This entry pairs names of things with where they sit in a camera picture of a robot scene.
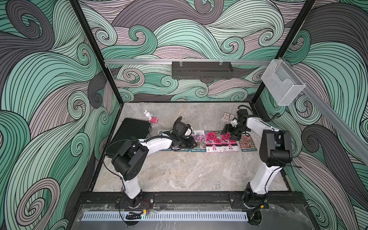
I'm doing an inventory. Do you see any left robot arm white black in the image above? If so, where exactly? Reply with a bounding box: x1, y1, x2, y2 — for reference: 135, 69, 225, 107
111, 131, 197, 207

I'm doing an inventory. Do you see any black wall tray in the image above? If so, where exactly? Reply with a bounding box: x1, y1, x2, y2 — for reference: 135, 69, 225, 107
172, 62, 234, 81

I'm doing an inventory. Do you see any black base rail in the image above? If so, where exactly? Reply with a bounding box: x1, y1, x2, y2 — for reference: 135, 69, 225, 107
75, 191, 306, 210

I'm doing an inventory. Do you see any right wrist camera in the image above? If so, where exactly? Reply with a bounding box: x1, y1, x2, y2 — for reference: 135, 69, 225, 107
231, 118, 242, 127

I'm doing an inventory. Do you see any white rabbit figurine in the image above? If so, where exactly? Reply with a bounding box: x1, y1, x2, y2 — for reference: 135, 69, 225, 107
144, 110, 152, 120

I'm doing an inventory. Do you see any white slotted cable duct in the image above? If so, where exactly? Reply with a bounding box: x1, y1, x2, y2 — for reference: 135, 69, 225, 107
81, 211, 248, 222

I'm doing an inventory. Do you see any clear plastic wall holder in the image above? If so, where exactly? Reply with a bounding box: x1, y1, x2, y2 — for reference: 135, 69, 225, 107
261, 59, 305, 106

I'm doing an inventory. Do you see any aluminium rail right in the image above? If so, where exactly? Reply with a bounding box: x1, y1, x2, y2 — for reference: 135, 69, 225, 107
286, 62, 368, 164

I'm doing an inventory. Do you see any aluminium rail back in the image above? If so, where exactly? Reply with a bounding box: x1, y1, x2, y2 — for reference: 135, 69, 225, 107
104, 58, 272, 66

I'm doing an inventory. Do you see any purple flower seed packet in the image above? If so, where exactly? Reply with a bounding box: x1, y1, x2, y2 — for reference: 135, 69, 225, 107
192, 130, 207, 152
157, 130, 174, 151
171, 147, 192, 152

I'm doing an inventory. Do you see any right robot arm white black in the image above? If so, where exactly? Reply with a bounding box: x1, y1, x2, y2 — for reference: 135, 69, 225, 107
221, 117, 293, 209

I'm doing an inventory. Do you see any pink carnation seed packet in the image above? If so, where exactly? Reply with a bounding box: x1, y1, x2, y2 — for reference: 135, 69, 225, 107
205, 130, 223, 153

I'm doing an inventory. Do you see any red flower green seed packet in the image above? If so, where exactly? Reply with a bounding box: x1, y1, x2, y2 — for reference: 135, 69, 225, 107
239, 135, 257, 152

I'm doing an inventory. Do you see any purple flower seed packet back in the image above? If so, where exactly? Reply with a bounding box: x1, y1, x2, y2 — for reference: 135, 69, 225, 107
192, 130, 207, 152

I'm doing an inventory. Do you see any pink small case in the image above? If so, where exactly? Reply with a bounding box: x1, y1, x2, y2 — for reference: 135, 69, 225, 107
149, 117, 159, 124

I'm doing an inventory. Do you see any small red white card box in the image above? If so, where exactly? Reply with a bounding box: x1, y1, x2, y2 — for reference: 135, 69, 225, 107
223, 113, 235, 121

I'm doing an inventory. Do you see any pink flower packet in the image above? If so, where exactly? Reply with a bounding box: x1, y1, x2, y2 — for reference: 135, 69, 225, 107
220, 133, 240, 152

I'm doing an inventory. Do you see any purple flower seed packet front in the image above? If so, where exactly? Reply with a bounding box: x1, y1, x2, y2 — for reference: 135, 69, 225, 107
157, 130, 174, 151

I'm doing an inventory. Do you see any aluminium rail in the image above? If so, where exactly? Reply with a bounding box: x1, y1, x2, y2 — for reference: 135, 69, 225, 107
286, 62, 368, 164
104, 58, 272, 66

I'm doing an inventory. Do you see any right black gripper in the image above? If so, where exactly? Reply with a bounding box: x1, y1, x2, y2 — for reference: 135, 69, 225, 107
220, 124, 247, 140

